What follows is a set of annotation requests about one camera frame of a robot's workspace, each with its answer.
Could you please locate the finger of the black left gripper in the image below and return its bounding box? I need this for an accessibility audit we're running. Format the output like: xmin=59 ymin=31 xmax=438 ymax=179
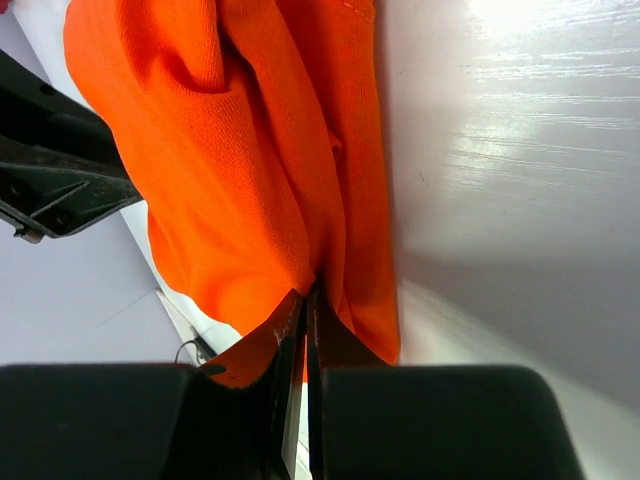
xmin=1 ymin=137 xmax=142 ymax=244
xmin=1 ymin=53 xmax=124 ymax=171

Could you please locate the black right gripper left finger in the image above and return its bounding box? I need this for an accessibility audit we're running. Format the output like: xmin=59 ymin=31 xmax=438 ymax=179
xmin=1 ymin=292 xmax=304 ymax=479

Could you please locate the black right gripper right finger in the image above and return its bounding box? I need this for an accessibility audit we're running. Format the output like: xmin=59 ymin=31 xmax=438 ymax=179
xmin=305 ymin=287 xmax=583 ymax=479

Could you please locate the orange t shirt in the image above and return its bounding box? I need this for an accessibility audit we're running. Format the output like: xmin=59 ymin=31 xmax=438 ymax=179
xmin=63 ymin=1 xmax=400 ymax=363

